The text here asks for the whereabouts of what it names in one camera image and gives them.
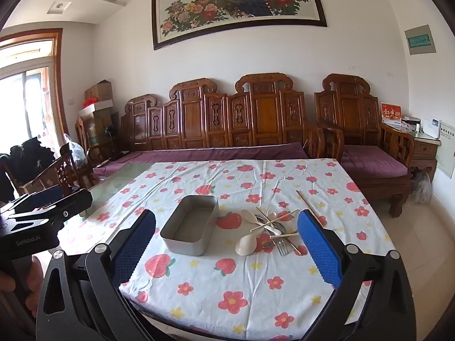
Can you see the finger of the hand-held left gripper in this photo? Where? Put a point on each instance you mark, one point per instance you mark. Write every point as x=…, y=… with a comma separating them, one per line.
x=67, y=204

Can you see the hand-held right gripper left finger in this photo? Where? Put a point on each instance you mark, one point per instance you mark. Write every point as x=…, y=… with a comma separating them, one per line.
x=137, y=241

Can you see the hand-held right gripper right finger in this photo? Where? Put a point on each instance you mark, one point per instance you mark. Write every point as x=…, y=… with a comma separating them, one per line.
x=316, y=241

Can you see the rectangular metal tray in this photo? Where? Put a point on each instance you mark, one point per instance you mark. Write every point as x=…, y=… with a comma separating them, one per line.
x=192, y=220

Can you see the person's left hand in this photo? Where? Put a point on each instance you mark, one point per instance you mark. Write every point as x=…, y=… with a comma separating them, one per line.
x=35, y=280

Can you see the copper metal chopstick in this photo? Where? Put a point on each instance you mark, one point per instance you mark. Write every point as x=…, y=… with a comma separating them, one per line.
x=293, y=245

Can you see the wooden lattice chair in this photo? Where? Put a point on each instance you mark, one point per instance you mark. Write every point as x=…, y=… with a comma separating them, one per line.
x=60, y=174

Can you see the wooden chopstick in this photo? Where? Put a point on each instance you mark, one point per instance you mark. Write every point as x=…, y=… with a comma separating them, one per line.
x=284, y=235
x=308, y=206
x=275, y=220

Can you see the metal fork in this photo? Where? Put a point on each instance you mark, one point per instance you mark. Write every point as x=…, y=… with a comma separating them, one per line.
x=282, y=249

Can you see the cream plastic fork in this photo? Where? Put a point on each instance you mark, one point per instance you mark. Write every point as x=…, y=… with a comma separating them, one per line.
x=272, y=215

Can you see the white plastic bag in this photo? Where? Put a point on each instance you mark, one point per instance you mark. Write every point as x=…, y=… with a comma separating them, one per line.
x=74, y=152

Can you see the black clothes pile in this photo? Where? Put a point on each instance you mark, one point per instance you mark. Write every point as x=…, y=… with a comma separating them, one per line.
x=32, y=160

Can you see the large cream plastic spoon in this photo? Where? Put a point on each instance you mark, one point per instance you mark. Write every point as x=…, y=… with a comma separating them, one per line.
x=247, y=245

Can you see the floral strawberry tablecloth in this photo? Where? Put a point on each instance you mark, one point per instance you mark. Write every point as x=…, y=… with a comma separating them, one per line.
x=213, y=291

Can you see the purple armchair cushion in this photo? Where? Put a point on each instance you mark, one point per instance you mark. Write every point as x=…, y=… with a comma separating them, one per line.
x=373, y=161

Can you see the brown cardboard box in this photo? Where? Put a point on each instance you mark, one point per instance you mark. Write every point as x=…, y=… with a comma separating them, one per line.
x=99, y=92

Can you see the clear plastic bag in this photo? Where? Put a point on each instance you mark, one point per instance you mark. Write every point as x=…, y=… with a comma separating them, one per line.
x=421, y=186

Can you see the carved wooden armchair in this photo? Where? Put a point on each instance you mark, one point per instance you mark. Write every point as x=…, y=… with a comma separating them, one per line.
x=350, y=106

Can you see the wooden side table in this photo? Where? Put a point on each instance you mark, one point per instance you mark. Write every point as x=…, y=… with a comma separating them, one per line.
x=424, y=152

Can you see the carved wooden sofa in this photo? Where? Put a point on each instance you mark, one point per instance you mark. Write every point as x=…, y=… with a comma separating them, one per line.
x=199, y=113

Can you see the red desk calendar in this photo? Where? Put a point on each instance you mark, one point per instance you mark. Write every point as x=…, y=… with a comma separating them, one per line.
x=391, y=113

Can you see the white router box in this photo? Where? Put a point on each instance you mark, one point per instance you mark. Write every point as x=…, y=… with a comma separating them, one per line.
x=430, y=128

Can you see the recessed ceiling light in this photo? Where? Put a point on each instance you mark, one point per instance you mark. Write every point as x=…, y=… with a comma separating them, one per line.
x=60, y=6

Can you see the framed peacock painting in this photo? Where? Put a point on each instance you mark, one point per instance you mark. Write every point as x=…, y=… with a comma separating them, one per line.
x=231, y=3

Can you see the wooden window frame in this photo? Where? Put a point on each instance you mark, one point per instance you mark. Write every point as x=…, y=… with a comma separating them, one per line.
x=58, y=78

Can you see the white wall poster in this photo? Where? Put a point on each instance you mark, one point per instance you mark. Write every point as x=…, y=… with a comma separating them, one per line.
x=447, y=149

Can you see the grey wall panel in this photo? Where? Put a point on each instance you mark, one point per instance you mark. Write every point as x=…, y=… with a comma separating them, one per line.
x=421, y=41

